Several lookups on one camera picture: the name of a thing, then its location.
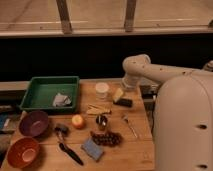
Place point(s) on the blue sponge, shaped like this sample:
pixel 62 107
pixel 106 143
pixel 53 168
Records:
pixel 92 149

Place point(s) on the blue object at left edge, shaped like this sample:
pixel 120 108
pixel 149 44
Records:
pixel 5 123

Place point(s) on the crumpled grey cloth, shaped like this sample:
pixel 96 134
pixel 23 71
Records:
pixel 61 100

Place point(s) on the green plastic tray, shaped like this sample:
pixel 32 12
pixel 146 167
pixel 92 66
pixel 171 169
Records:
pixel 42 91

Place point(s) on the bunch of dark grapes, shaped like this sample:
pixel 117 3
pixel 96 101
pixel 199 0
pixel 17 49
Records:
pixel 106 139

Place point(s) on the apple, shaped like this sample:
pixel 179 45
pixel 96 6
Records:
pixel 78 122

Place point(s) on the white plastic cup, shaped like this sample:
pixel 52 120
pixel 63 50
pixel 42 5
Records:
pixel 102 90

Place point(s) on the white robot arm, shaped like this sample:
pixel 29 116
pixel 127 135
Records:
pixel 183 128

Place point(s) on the orange bowl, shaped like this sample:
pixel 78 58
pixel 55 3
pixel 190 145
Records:
pixel 23 152

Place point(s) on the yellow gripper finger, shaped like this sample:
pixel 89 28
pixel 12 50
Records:
pixel 118 94

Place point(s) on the small metal cup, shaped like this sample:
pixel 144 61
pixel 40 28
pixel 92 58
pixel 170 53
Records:
pixel 101 121

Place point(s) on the metal spoon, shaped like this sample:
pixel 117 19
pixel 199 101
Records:
pixel 127 121

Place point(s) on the black eraser block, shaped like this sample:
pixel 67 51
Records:
pixel 124 102

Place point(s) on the purple bowl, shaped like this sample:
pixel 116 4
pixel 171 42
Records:
pixel 34 123

